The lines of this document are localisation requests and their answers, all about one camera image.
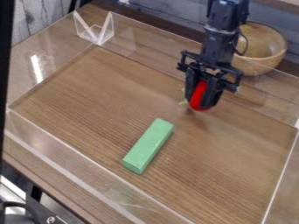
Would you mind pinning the green rectangular block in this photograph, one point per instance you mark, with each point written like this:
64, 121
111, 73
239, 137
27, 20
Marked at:
147, 146

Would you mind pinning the red plush tomato toy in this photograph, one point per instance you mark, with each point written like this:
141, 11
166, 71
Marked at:
197, 97

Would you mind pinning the clear acrylic corner bracket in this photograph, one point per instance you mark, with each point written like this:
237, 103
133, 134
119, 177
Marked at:
97, 34

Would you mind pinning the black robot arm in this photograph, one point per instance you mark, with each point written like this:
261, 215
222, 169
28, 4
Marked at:
226, 15

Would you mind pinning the wooden bowl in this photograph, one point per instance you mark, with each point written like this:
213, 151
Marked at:
265, 45

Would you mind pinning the clear acrylic tray enclosure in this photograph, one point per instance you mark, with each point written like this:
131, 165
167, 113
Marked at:
83, 100

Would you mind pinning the black device with logo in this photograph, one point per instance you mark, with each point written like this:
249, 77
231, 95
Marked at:
40, 213

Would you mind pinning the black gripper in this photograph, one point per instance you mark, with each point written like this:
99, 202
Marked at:
210, 66

